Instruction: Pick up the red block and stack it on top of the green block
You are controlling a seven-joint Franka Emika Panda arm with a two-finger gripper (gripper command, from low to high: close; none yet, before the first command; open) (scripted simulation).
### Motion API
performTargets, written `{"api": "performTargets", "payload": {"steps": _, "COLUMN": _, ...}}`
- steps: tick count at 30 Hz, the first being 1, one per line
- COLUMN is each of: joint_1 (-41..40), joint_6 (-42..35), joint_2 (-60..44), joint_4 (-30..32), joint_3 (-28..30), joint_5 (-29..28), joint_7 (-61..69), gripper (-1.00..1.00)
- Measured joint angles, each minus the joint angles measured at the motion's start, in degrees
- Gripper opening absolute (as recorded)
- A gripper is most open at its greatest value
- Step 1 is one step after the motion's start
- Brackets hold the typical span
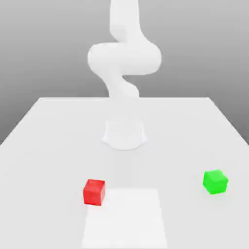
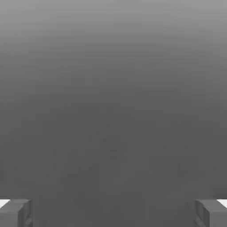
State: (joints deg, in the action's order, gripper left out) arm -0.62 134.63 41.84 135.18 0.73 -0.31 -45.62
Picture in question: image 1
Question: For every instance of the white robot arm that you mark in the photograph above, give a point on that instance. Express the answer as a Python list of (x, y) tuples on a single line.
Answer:
[(124, 58)]

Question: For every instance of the small red cube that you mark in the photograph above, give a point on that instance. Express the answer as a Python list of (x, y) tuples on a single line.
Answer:
[(94, 193)]

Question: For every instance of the small green cube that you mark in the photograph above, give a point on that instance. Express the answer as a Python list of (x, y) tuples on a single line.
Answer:
[(215, 182)]

